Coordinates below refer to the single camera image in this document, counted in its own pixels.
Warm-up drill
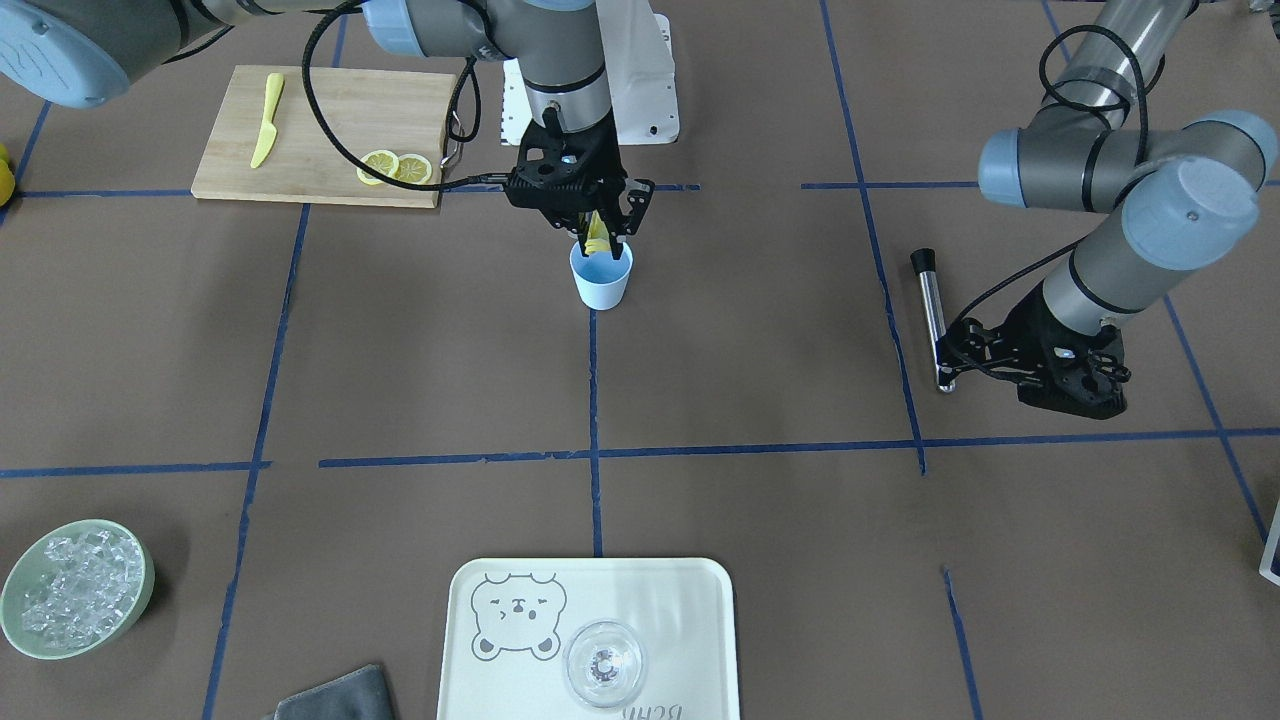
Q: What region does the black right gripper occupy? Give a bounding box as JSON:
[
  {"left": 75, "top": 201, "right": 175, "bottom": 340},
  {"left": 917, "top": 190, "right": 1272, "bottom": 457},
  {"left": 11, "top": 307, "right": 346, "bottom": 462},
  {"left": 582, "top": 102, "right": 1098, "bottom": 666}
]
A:
[{"left": 504, "top": 108, "right": 657, "bottom": 258}]

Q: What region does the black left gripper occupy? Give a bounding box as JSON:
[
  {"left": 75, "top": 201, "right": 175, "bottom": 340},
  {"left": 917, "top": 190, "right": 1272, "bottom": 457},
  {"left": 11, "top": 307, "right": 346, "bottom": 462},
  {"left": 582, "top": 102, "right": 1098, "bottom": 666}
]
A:
[{"left": 938, "top": 297, "right": 1132, "bottom": 420}]

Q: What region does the yellow lemon slice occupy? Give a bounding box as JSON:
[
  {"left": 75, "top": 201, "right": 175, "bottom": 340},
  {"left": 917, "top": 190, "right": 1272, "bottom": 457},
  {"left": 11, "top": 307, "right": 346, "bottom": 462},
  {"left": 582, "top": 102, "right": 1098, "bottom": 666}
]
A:
[{"left": 582, "top": 211, "right": 612, "bottom": 258}]

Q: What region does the steel muddler black tip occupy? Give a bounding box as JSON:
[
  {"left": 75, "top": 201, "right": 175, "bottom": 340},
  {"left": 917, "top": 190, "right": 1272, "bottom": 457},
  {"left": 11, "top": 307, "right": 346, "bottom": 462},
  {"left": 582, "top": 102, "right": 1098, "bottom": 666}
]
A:
[{"left": 910, "top": 249, "right": 956, "bottom": 395}]

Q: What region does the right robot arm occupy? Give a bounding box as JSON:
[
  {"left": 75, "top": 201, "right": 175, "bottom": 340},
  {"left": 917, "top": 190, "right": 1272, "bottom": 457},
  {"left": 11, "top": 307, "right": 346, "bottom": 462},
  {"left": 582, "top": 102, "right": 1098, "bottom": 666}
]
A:
[{"left": 1, "top": 1, "right": 655, "bottom": 260}]

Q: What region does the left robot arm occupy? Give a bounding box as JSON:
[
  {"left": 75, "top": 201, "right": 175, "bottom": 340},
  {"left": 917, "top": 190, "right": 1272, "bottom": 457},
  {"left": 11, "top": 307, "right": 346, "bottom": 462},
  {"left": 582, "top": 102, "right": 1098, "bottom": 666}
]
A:
[{"left": 911, "top": 1, "right": 1277, "bottom": 420}]

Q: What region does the light blue plastic cup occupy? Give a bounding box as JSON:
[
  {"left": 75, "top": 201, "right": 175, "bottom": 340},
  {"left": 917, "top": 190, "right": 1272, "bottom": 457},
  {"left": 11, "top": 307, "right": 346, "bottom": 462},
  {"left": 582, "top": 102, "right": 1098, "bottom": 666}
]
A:
[{"left": 570, "top": 243, "right": 634, "bottom": 311}]

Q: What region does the lemon slice on board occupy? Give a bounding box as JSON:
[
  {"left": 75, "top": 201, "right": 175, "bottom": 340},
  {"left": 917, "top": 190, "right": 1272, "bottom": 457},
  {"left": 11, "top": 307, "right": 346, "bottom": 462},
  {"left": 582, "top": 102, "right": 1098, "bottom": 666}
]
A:
[
  {"left": 394, "top": 152, "right": 435, "bottom": 186},
  {"left": 356, "top": 149, "right": 401, "bottom": 186}
]

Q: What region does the whole yellow lemon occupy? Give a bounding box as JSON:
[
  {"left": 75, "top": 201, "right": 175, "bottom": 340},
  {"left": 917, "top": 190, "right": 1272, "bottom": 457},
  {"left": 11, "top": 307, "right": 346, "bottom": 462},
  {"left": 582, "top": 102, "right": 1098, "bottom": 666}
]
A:
[{"left": 0, "top": 143, "right": 17, "bottom": 208}]

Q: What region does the bamboo cutting board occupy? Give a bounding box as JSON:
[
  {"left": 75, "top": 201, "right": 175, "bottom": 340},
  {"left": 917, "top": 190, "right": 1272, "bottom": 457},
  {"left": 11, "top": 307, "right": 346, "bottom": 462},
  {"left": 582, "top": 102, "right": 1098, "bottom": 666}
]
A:
[{"left": 191, "top": 65, "right": 463, "bottom": 210}]

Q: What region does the yellow plastic knife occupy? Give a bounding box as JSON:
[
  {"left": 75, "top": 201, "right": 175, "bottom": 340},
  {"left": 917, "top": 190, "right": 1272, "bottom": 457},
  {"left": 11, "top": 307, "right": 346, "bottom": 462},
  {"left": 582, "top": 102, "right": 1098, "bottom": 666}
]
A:
[{"left": 250, "top": 72, "right": 285, "bottom": 169}]

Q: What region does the white card at edge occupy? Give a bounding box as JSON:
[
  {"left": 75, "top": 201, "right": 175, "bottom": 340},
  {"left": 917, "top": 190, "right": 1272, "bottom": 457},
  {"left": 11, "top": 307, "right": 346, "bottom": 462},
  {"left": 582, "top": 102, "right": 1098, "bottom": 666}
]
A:
[{"left": 1258, "top": 503, "right": 1280, "bottom": 587}]

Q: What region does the cream bear serving tray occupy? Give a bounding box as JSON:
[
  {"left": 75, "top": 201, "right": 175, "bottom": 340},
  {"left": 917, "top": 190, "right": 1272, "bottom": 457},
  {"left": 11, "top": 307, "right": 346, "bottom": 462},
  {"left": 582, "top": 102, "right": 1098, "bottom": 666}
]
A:
[{"left": 436, "top": 559, "right": 741, "bottom": 719}]

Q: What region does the clear wine glass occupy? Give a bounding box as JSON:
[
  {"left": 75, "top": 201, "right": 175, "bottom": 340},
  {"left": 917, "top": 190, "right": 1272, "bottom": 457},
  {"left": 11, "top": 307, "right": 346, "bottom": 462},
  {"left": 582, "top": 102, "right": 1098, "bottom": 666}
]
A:
[{"left": 564, "top": 620, "right": 648, "bottom": 710}]

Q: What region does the grey folded cloth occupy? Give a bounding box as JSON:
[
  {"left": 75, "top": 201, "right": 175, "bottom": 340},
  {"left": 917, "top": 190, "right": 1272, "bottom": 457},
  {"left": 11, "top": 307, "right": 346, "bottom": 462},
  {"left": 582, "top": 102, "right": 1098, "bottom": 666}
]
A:
[{"left": 262, "top": 664, "right": 396, "bottom": 719}]

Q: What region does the green bowl of ice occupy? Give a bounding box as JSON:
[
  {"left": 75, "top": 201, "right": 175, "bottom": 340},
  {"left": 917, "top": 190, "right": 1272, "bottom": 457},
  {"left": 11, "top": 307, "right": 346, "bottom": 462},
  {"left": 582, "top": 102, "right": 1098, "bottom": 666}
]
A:
[{"left": 3, "top": 519, "right": 156, "bottom": 661}]

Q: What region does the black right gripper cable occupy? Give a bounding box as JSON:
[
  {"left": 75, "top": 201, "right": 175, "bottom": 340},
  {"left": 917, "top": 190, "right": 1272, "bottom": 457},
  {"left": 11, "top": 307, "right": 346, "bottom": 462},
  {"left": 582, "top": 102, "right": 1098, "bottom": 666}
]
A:
[{"left": 301, "top": 0, "right": 511, "bottom": 193}]

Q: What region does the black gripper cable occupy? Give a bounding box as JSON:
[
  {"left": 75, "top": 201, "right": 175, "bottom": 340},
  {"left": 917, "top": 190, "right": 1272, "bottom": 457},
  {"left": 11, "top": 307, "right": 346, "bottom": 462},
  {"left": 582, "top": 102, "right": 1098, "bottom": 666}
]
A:
[
  {"left": 301, "top": 0, "right": 511, "bottom": 193},
  {"left": 940, "top": 24, "right": 1151, "bottom": 346}
]

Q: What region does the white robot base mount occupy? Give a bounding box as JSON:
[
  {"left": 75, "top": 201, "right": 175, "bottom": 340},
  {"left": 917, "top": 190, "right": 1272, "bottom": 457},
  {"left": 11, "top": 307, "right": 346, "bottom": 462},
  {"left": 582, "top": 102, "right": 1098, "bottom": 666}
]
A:
[{"left": 486, "top": 1, "right": 680, "bottom": 146}]

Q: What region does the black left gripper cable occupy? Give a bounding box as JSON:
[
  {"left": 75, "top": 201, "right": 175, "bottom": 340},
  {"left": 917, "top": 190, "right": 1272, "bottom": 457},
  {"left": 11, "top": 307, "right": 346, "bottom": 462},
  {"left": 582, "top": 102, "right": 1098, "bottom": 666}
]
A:
[{"left": 940, "top": 24, "right": 1151, "bottom": 346}]

